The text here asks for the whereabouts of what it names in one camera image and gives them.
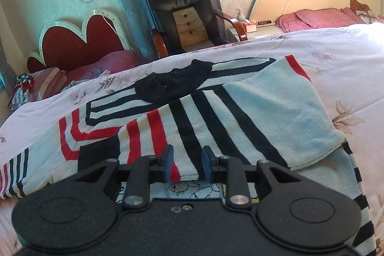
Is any striped pillow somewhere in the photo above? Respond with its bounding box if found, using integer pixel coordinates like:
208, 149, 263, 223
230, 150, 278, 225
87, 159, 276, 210
8, 67, 69, 112

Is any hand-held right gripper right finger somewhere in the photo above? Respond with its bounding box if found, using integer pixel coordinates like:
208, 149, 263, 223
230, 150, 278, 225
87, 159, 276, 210
202, 146, 301, 210

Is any brown patterned cushion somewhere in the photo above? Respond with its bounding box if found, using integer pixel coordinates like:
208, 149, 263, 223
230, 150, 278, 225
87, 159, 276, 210
349, 0, 384, 24

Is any floral bed quilt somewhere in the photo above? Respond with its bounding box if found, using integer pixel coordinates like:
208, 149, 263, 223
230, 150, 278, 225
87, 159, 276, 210
0, 23, 384, 256

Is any striped knit sweater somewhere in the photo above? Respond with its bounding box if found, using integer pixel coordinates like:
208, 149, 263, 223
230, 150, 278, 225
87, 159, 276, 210
0, 55, 377, 256

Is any black leather armchair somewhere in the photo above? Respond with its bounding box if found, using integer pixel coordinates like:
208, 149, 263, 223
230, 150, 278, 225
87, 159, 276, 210
146, 0, 249, 60

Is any pink checked pillow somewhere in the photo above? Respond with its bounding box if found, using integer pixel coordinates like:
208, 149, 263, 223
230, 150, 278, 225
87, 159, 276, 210
276, 14, 308, 33
295, 8, 363, 28

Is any cream nightstand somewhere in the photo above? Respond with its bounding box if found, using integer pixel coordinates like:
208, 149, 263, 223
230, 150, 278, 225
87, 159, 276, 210
228, 23, 284, 41

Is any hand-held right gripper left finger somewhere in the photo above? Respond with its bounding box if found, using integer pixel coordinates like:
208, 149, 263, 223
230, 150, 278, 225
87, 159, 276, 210
75, 144, 175, 210

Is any red heart-shaped headboard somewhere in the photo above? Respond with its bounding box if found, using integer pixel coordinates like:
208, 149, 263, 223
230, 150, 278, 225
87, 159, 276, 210
26, 8, 134, 73

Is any purple pillow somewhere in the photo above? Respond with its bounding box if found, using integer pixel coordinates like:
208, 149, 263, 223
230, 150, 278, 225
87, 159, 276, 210
64, 50, 142, 84

